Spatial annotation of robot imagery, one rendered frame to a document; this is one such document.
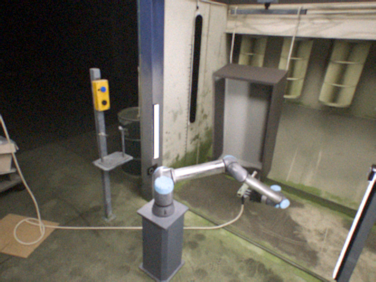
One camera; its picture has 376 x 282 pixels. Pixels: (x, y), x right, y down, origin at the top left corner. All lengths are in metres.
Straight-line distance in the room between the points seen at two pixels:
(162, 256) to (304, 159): 2.29
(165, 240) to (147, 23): 1.88
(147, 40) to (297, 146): 2.39
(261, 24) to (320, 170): 1.98
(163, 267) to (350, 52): 2.83
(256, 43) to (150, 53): 1.60
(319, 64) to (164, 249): 2.90
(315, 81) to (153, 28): 2.26
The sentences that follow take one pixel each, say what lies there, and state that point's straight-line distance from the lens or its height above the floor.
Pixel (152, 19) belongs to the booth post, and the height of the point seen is 2.06.
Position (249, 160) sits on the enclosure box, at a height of 0.56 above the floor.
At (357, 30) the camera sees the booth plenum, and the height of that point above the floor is 2.05.
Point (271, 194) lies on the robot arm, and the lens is 2.32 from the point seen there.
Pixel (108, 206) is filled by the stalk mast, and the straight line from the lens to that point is 2.96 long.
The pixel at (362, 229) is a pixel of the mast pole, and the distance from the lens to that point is 1.79.
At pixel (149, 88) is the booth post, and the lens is 2.58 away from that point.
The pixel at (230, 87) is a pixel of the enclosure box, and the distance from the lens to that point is 2.81.
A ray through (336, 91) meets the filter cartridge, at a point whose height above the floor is 1.43.
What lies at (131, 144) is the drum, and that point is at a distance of 3.48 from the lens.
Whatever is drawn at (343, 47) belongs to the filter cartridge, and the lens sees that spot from 3.34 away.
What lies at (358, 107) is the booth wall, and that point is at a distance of 3.79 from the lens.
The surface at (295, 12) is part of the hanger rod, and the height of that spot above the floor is 2.17.
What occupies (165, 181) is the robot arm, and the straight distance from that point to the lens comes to 1.98.
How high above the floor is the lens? 2.01
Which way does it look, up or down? 24 degrees down
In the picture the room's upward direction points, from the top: 3 degrees clockwise
